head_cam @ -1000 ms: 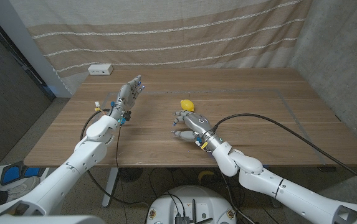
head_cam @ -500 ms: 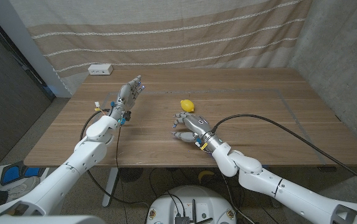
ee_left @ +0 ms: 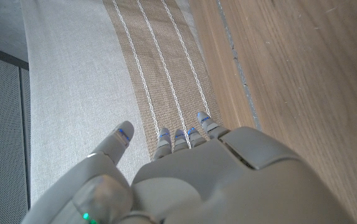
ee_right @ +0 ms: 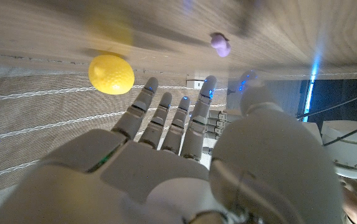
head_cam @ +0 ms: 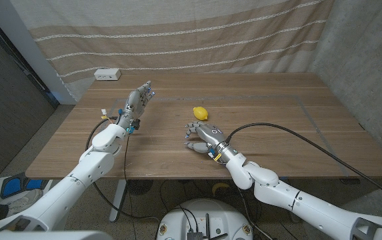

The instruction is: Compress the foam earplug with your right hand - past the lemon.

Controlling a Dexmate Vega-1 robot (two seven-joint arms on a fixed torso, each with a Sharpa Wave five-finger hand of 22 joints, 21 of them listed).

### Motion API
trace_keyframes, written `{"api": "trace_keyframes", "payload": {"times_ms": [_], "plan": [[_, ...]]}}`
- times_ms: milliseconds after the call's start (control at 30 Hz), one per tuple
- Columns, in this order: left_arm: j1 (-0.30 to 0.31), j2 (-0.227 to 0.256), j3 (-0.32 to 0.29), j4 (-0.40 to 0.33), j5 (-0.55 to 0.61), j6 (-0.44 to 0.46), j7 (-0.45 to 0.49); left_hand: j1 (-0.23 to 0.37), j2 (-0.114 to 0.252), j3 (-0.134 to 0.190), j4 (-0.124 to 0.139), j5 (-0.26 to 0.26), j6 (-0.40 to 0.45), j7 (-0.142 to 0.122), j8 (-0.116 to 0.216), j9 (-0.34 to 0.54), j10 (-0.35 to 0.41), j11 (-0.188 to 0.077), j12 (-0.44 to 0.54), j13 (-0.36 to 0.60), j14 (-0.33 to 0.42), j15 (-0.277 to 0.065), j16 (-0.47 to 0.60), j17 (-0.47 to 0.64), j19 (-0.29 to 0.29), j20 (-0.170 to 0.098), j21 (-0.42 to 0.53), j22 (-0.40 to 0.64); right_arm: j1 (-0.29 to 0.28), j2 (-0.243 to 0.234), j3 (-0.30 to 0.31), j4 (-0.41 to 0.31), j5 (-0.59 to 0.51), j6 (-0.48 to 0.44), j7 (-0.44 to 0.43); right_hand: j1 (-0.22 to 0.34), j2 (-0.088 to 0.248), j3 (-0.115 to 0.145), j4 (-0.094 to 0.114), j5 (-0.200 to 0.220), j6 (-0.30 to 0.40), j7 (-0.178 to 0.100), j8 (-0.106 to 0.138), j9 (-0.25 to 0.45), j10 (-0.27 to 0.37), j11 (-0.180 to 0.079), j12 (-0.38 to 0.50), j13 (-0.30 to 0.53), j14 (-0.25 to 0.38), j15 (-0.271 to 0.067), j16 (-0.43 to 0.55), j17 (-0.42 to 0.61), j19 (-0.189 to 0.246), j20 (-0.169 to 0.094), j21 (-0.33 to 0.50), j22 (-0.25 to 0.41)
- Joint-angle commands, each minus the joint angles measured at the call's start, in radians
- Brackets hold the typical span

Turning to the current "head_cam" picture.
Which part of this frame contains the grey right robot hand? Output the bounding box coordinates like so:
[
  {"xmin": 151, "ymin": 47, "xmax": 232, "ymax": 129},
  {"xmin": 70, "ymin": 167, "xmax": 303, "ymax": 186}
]
[{"xmin": 183, "ymin": 121, "xmax": 241, "ymax": 164}]

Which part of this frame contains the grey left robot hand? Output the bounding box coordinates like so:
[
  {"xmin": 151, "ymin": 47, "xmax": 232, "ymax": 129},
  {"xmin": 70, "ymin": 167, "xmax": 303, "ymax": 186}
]
[{"xmin": 117, "ymin": 80, "xmax": 156, "ymax": 133}]

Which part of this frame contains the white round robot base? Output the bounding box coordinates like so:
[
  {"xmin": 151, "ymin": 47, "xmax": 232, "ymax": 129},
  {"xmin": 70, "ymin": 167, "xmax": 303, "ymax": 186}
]
[{"xmin": 156, "ymin": 198, "xmax": 254, "ymax": 240}]

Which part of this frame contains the yellow lemon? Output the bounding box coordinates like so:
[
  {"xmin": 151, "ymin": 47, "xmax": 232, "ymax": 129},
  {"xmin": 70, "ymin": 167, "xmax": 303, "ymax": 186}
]
[{"xmin": 192, "ymin": 106, "xmax": 209, "ymax": 121}]

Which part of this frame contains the white power strip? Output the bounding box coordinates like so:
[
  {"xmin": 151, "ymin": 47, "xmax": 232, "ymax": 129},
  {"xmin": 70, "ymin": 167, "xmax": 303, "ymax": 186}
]
[{"xmin": 93, "ymin": 67, "xmax": 122, "ymax": 81}]

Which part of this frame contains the yellow banana-shaped item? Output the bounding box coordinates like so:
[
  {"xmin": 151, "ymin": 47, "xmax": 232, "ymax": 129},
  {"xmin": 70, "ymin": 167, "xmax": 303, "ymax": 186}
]
[{"xmin": 211, "ymin": 182, "xmax": 231, "ymax": 197}]

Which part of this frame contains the black round fan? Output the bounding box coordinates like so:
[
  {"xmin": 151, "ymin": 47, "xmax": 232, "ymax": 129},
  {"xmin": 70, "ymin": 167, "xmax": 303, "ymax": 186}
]
[{"xmin": 126, "ymin": 179, "xmax": 154, "ymax": 197}]

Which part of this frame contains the beige striped backdrop cloth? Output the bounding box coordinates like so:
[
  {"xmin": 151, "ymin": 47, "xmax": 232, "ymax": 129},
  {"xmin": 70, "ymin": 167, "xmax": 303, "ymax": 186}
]
[{"xmin": 9, "ymin": 0, "xmax": 335, "ymax": 101}]

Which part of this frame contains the white table leg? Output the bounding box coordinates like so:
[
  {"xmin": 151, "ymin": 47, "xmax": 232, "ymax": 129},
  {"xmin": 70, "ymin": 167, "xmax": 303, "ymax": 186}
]
[{"xmin": 109, "ymin": 179, "xmax": 128, "ymax": 223}]

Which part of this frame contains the grey table leg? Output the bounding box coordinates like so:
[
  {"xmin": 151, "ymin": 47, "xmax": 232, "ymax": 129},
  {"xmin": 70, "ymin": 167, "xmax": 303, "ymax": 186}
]
[{"xmin": 287, "ymin": 209, "xmax": 301, "ymax": 223}]

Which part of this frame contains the white and blue shoe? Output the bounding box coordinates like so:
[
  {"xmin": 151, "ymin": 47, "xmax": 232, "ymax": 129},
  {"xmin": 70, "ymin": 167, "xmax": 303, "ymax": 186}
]
[{"xmin": 0, "ymin": 171, "xmax": 53, "ymax": 214}]

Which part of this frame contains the white robot torso edge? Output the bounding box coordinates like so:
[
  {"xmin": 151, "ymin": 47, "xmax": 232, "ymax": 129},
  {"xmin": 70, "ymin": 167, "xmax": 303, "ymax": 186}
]
[{"xmin": 0, "ymin": 230, "xmax": 113, "ymax": 240}]

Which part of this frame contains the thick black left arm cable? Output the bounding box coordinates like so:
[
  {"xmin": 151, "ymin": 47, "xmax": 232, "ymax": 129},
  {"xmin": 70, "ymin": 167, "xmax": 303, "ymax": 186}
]
[{"xmin": 85, "ymin": 117, "xmax": 161, "ymax": 223}]

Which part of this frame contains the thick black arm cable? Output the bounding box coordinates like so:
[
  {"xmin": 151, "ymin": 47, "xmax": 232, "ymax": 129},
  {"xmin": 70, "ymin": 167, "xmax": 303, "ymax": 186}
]
[
  {"xmin": 225, "ymin": 122, "xmax": 382, "ymax": 206},
  {"xmin": 85, "ymin": 117, "xmax": 161, "ymax": 223}
]

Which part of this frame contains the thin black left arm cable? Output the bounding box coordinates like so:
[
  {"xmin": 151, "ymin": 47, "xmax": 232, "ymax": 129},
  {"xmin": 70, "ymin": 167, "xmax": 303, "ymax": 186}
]
[{"xmin": 123, "ymin": 132, "xmax": 138, "ymax": 240}]

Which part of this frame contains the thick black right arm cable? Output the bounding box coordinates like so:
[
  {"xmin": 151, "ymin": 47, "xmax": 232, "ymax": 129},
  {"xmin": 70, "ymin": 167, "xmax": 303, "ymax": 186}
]
[{"xmin": 225, "ymin": 122, "xmax": 382, "ymax": 206}]

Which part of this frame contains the dark perforated wall panel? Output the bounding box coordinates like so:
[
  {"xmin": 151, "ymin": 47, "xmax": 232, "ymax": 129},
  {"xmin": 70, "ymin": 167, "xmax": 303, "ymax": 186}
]
[{"xmin": 0, "ymin": 9, "xmax": 60, "ymax": 179}]

